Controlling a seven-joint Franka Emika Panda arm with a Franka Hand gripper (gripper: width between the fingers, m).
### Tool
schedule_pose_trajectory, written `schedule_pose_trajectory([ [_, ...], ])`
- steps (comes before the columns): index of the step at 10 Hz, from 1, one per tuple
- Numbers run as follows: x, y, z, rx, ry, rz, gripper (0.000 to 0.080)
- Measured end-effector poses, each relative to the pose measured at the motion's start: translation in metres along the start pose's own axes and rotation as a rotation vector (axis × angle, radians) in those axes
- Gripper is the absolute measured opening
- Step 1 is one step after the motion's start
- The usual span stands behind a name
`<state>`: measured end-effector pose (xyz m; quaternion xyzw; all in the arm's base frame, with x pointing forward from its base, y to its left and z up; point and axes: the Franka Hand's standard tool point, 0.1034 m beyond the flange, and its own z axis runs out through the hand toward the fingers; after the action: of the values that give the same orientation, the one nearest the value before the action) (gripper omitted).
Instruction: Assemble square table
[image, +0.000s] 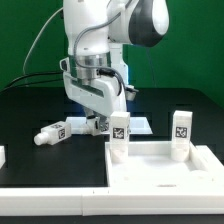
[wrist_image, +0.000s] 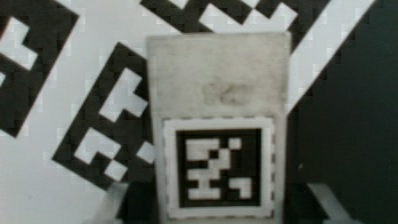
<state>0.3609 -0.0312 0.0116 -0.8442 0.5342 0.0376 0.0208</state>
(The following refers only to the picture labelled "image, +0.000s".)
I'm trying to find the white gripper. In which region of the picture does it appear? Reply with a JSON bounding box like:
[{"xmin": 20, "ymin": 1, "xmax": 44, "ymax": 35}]
[{"xmin": 63, "ymin": 72, "xmax": 137, "ymax": 132}]

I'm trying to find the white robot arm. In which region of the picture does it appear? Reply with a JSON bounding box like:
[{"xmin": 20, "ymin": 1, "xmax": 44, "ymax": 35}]
[{"xmin": 60, "ymin": 0, "xmax": 169, "ymax": 135}]

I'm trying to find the white sheet with markers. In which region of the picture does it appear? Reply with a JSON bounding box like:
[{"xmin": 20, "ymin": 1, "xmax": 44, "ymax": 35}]
[{"xmin": 66, "ymin": 117, "xmax": 152, "ymax": 135}]

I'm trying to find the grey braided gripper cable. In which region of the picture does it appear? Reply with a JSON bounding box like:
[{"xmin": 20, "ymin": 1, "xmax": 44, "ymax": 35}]
[{"xmin": 73, "ymin": 0, "xmax": 134, "ymax": 98}]

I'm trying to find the black cable upper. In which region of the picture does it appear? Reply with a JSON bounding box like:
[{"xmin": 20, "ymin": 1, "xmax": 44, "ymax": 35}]
[{"xmin": 6, "ymin": 70, "xmax": 66, "ymax": 88}]

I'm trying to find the black cable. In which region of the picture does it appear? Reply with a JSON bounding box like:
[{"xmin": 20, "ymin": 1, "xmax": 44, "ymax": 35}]
[
  {"xmin": 0, "ymin": 77, "xmax": 66, "ymax": 93},
  {"xmin": 6, "ymin": 70, "xmax": 66, "ymax": 88}
]

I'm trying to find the black cable lower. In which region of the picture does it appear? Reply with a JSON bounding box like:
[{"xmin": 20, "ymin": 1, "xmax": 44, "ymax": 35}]
[{"xmin": 0, "ymin": 77, "xmax": 66, "ymax": 93}]

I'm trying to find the white left fence wall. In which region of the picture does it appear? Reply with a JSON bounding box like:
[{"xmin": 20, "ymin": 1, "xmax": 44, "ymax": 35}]
[{"xmin": 0, "ymin": 146, "xmax": 6, "ymax": 169}]

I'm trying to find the white fence wall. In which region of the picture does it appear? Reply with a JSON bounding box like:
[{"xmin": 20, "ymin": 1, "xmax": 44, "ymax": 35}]
[
  {"xmin": 0, "ymin": 146, "xmax": 6, "ymax": 169},
  {"xmin": 0, "ymin": 187, "xmax": 224, "ymax": 216}
]

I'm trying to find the white front fence wall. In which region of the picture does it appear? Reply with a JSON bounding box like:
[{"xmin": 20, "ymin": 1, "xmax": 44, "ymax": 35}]
[{"xmin": 0, "ymin": 187, "xmax": 224, "ymax": 216}]

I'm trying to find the grey camera cable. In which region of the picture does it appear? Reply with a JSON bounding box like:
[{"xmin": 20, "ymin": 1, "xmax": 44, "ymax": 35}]
[{"xmin": 22, "ymin": 6, "xmax": 66, "ymax": 88}]

